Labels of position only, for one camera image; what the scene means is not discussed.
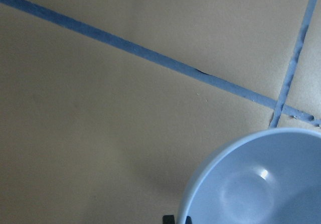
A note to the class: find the blue bowl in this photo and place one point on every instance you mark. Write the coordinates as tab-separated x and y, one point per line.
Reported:
272	176

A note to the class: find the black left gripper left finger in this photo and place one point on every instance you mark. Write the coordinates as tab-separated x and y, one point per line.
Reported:
168	219

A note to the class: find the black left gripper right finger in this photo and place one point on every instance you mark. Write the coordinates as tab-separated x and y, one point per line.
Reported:
188	220

